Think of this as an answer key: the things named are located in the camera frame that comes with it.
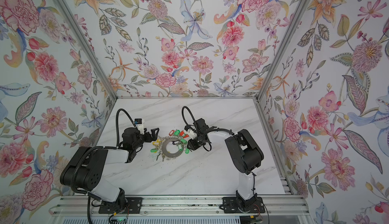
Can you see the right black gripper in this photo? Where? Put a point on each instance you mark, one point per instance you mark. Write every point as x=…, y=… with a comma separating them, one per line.
x=193, y=140

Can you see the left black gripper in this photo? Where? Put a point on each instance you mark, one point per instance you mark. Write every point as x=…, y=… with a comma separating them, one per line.
x=147, y=136

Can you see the large metal keyring with keys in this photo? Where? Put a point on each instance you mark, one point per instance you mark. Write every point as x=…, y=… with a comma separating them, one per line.
x=172, y=146

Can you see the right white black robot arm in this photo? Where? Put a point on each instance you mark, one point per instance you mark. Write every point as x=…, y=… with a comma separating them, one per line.
x=246, y=156

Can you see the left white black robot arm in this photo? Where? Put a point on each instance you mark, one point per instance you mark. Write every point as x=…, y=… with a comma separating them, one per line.
x=84, y=172

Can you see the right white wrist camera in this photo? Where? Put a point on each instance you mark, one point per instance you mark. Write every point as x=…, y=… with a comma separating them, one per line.
x=188, y=131

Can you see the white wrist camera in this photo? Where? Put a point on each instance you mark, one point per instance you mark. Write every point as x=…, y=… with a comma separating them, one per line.
x=188, y=131
x=139, y=123

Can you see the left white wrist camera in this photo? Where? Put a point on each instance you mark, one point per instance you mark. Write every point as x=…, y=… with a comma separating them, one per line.
x=139, y=123

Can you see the aluminium mounting rail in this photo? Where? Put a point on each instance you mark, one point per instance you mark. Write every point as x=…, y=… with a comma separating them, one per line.
x=191, y=205

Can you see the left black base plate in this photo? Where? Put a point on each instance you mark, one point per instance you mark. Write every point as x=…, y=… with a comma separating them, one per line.
x=131, y=205

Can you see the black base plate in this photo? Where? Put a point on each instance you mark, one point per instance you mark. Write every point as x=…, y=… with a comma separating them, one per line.
x=235, y=205
x=131, y=205

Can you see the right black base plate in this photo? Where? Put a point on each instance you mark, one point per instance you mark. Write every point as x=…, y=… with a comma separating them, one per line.
x=235, y=205

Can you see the left aluminium corner post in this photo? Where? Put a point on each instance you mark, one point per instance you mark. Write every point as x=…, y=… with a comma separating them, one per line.
x=84, y=45

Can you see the aluminium corner post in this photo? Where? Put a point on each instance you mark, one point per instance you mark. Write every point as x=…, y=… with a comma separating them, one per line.
x=284, y=44
x=84, y=45

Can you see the right aluminium corner post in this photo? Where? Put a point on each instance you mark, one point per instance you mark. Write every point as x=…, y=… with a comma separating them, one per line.
x=284, y=44

